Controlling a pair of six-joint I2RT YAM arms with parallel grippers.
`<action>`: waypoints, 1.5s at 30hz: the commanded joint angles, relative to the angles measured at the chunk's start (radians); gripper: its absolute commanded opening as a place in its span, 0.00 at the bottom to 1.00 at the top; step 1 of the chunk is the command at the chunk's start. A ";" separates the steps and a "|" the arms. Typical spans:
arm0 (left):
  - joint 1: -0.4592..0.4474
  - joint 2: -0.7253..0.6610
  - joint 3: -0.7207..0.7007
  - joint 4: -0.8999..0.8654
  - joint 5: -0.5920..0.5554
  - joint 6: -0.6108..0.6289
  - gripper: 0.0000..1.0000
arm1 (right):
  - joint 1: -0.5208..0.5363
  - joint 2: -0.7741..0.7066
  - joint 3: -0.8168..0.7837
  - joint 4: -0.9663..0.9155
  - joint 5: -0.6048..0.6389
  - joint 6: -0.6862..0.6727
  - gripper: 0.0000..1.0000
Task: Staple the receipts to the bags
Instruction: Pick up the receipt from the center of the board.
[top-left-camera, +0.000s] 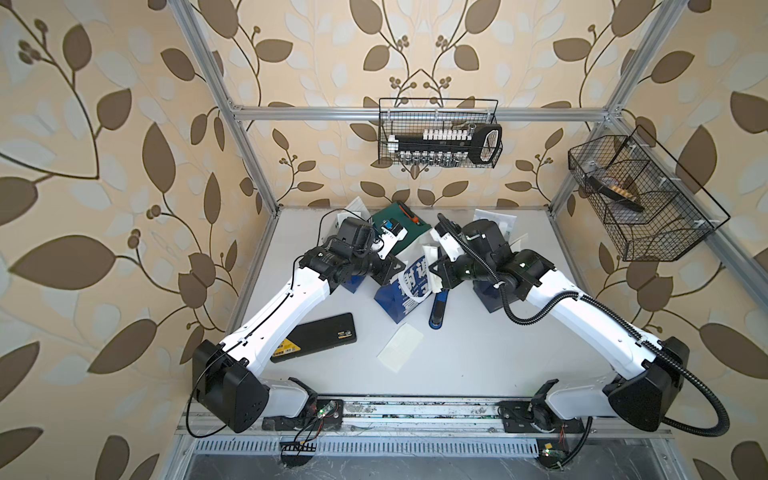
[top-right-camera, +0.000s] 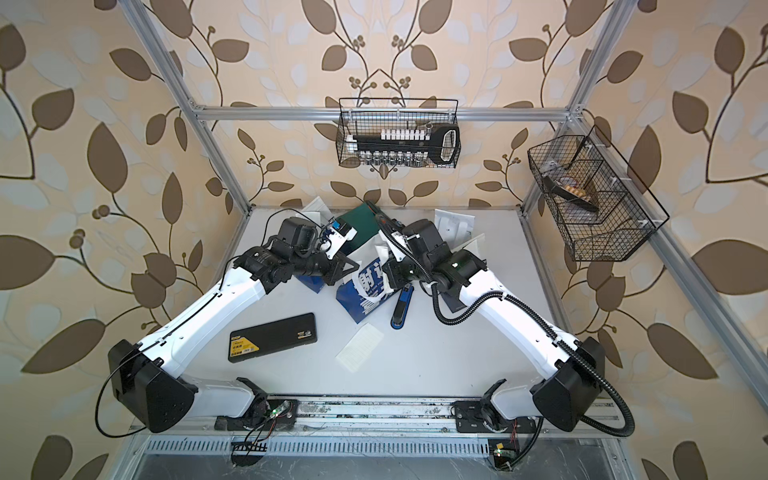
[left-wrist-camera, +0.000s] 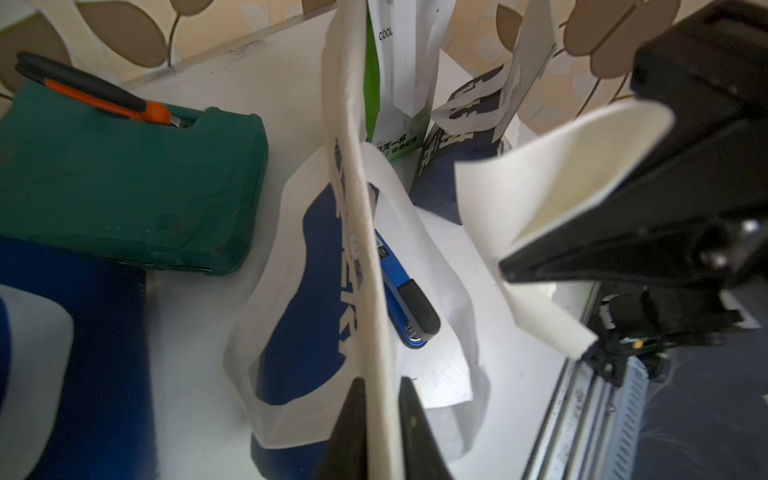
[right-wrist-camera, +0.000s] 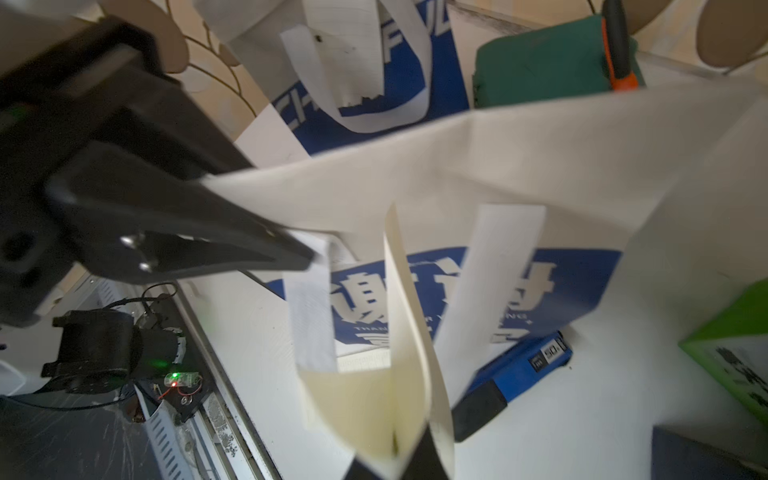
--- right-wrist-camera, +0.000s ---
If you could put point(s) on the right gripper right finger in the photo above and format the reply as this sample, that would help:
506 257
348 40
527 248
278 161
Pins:
425 464

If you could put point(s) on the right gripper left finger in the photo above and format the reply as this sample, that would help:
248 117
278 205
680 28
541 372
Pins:
359 471

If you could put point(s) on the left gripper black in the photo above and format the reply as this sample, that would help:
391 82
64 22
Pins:
101 151

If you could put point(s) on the single white receipt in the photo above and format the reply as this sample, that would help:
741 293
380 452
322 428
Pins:
380 414

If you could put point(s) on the blue stapler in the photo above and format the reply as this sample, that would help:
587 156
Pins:
506 378

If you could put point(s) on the dark blue bag white handles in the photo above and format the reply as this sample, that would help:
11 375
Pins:
677 457

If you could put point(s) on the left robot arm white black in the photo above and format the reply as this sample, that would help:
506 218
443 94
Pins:
83 351

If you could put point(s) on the green white bag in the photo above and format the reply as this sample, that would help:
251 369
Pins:
732 348

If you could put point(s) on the orange black utility knife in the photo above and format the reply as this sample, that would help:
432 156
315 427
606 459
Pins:
616 42

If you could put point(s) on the aluminium frame rail base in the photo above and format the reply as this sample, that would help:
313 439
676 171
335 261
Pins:
201 432

